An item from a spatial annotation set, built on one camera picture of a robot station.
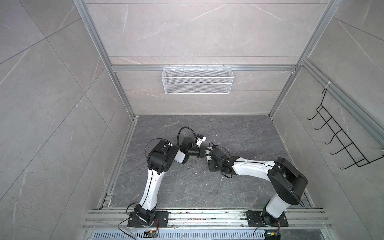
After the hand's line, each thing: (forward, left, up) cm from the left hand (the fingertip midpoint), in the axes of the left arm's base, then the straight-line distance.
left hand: (214, 151), depth 94 cm
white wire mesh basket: (+42, +9, +25) cm, 50 cm away
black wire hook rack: (-22, -53, +29) cm, 65 cm away
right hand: (-6, +2, -3) cm, 7 cm away
